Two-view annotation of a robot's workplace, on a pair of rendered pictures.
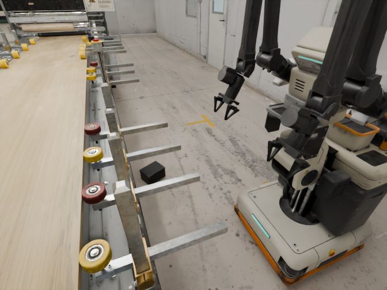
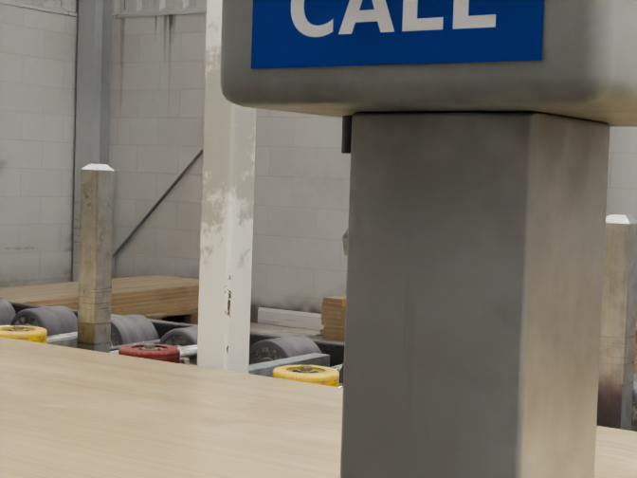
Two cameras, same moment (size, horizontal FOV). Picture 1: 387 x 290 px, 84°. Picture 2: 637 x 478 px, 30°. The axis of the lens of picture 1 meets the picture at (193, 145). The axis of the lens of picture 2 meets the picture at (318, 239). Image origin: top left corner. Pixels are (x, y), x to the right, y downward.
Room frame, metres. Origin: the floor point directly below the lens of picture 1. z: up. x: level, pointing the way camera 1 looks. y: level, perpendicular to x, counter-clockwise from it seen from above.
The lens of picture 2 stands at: (1.87, 0.56, 1.14)
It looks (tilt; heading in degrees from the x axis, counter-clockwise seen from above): 3 degrees down; 145
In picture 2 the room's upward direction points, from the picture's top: 2 degrees clockwise
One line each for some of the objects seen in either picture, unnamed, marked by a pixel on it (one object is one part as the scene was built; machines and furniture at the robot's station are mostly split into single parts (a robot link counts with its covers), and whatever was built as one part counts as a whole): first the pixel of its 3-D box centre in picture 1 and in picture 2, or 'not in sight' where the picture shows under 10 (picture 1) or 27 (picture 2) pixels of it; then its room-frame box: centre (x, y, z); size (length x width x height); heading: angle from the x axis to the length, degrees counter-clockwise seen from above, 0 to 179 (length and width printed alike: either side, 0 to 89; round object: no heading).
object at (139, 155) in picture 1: (139, 155); not in sight; (0.86, 0.27, 0.83); 0.43 x 0.03 x 0.04; 112
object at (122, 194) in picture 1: (137, 248); not in sight; (0.32, 0.15, 0.92); 0.04 x 0.04 x 0.48; 22
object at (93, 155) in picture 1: (95, 160); not in sight; (0.78, 0.45, 0.85); 0.08 x 0.08 x 0.11
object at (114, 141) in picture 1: (126, 190); not in sight; (0.56, 0.24, 0.90); 0.04 x 0.04 x 0.48; 22
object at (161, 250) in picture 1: (167, 248); not in sight; (0.39, 0.09, 0.80); 0.43 x 0.03 x 0.04; 112
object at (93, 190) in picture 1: (97, 199); not in sight; (0.55, 0.36, 0.85); 0.08 x 0.08 x 0.11
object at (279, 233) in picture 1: (295, 218); not in sight; (0.99, -0.74, 0.16); 0.67 x 0.64 x 0.25; 112
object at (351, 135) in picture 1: (346, 130); not in sight; (1.03, -0.85, 0.87); 0.23 x 0.15 x 0.11; 22
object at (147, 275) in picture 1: (141, 262); not in sight; (0.34, 0.16, 0.80); 0.14 x 0.06 x 0.05; 22
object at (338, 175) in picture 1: (306, 176); not in sight; (0.87, -0.61, 0.68); 0.28 x 0.27 x 0.25; 22
